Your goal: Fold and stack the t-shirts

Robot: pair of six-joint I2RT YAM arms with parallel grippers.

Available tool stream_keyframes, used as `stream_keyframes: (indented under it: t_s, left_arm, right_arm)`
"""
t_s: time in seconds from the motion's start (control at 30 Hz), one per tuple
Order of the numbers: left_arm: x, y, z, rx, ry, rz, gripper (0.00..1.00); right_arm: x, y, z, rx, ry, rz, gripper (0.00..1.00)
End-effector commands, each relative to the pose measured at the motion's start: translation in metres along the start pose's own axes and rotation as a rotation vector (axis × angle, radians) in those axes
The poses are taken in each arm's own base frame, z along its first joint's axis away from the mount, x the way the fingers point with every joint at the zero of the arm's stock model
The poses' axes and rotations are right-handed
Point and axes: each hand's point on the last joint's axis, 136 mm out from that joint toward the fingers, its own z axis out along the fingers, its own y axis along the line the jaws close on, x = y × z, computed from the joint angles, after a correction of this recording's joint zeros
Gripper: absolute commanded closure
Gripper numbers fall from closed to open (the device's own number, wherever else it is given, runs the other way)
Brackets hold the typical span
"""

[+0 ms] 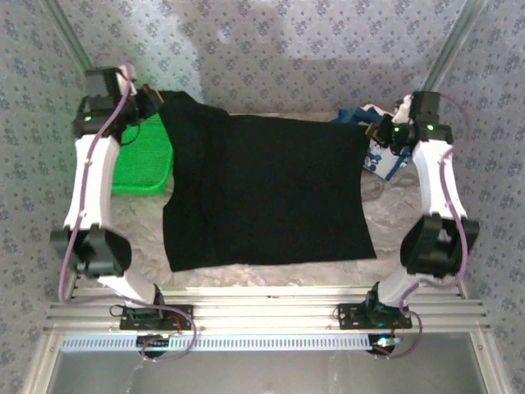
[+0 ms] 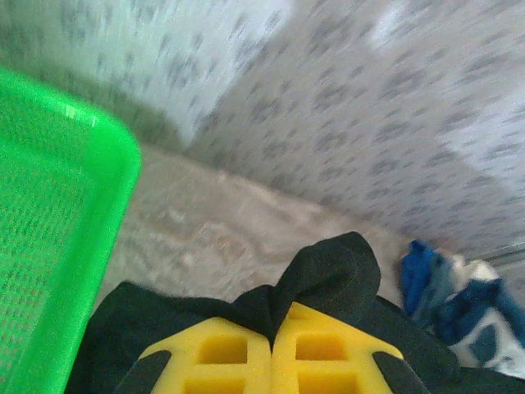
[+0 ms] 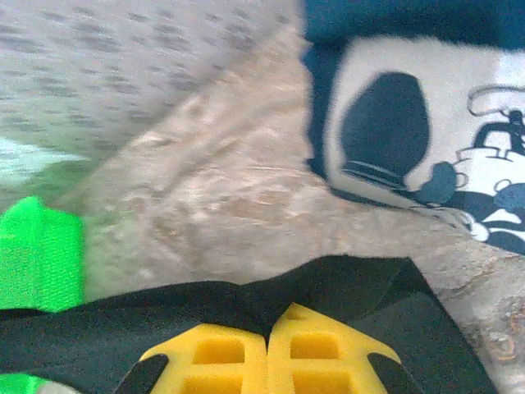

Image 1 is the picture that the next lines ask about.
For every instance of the green plastic basket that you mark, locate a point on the green plastic basket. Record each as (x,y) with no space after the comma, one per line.
(143,164)

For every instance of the black t-shirt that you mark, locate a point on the black t-shirt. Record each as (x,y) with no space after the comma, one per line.
(266,184)

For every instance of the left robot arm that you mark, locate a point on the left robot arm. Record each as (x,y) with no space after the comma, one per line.
(94,180)

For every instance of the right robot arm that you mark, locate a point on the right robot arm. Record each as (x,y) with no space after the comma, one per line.
(435,180)

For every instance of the blue printed folded t-shirt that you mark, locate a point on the blue printed folded t-shirt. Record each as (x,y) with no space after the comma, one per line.
(379,162)

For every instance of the black controller board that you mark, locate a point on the black controller board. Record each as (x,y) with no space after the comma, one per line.
(153,348)
(383,346)

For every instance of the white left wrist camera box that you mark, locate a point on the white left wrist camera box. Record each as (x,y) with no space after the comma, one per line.
(125,80)

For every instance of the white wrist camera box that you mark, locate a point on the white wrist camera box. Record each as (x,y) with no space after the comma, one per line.
(125,80)
(404,107)

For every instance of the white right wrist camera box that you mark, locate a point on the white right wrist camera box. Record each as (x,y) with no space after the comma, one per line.
(404,107)

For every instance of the aluminium corner post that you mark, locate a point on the aluminium corner post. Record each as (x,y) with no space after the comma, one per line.
(455,41)
(67,30)

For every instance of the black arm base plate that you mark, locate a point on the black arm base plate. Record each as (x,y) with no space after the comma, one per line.
(135,322)
(352,318)

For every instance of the aluminium mounting rail frame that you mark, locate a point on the aluminium mounting rail frame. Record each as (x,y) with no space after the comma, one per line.
(262,312)

